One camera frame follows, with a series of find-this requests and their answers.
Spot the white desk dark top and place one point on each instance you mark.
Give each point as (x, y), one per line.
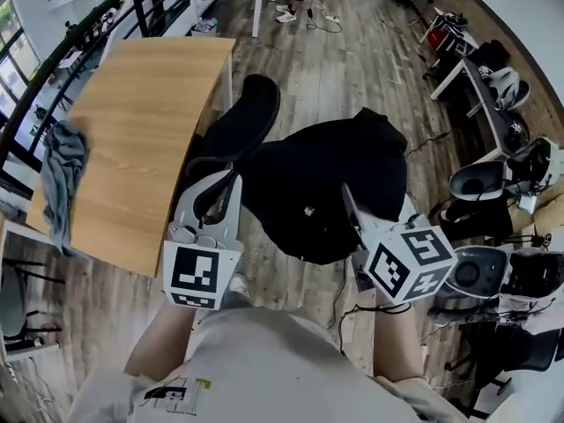
(480, 86)

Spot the black mesh chair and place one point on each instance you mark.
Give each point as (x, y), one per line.
(251, 104)

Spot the large window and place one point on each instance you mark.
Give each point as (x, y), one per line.
(13, 64)

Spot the white power strip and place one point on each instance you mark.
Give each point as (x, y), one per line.
(332, 17)

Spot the black jacket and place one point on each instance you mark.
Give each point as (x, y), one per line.
(335, 170)

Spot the person's beige shirt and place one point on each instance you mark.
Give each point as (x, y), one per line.
(273, 368)

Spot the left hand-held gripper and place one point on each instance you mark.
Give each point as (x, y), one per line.
(194, 271)

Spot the person's left shoe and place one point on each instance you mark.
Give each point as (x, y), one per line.
(239, 287)

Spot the black white garment pile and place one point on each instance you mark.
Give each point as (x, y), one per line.
(502, 77)

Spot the white folding rack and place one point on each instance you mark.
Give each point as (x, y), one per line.
(454, 24)

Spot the pale pink garment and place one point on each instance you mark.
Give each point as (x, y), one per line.
(537, 320)

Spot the red bag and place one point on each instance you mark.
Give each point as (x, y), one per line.
(436, 40)

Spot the black metal railing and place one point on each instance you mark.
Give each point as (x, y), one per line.
(141, 11)

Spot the grey crumpled garment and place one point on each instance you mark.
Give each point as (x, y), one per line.
(66, 170)

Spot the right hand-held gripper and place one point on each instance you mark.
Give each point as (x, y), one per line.
(414, 258)

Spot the person's right forearm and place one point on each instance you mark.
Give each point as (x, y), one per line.
(396, 342)

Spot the person's left forearm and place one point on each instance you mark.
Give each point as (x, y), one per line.
(158, 342)

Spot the black swivel chair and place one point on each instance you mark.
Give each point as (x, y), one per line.
(520, 351)

